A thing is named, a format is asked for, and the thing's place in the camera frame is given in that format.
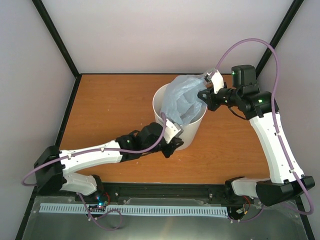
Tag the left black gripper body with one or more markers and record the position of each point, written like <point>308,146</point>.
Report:
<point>167,153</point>

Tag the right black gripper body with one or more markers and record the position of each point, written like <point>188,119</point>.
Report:
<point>231,98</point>

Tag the translucent blue trash bag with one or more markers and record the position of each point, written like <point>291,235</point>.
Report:
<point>180,101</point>

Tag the white plastic trash bin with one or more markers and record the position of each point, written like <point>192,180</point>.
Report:
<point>189,131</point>

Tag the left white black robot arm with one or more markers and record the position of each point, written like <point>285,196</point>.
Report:
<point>57,170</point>

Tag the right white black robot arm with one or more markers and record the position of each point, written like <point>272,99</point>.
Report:
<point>286,179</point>

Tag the green lit circuit board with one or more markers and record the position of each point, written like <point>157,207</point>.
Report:
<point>101,203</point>

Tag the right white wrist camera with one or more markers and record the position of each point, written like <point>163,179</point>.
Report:
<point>214,77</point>

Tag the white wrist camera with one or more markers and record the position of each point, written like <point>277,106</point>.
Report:
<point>172,130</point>
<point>214,77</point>

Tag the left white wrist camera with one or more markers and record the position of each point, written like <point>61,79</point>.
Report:
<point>172,130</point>

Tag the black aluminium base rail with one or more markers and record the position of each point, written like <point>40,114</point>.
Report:
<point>165,191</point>

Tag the light blue slotted cable duct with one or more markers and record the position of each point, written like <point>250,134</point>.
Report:
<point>137,210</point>

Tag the right black frame post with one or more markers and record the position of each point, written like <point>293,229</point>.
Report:
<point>282,28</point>

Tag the black frame post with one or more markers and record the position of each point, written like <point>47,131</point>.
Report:
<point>47,20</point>
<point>282,28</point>

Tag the left black frame post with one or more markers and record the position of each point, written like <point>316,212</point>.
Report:
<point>47,20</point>

